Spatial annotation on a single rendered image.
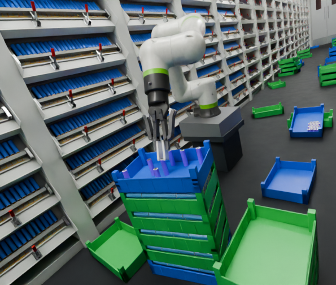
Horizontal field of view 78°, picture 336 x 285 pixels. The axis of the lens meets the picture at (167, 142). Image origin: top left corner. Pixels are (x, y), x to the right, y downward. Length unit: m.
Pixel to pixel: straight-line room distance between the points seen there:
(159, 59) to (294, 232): 0.71
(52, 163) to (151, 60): 0.67
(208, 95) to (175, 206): 0.88
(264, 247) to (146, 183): 0.41
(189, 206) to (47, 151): 0.72
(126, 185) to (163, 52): 0.46
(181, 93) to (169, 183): 0.85
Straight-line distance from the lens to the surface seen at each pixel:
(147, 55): 0.76
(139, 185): 0.68
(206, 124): 1.33
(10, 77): 1.10
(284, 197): 1.19
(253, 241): 0.79
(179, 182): 0.61
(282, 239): 0.80
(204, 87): 1.37
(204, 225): 0.69
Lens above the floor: 0.74
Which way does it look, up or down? 19 degrees down
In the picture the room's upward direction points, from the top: 17 degrees counter-clockwise
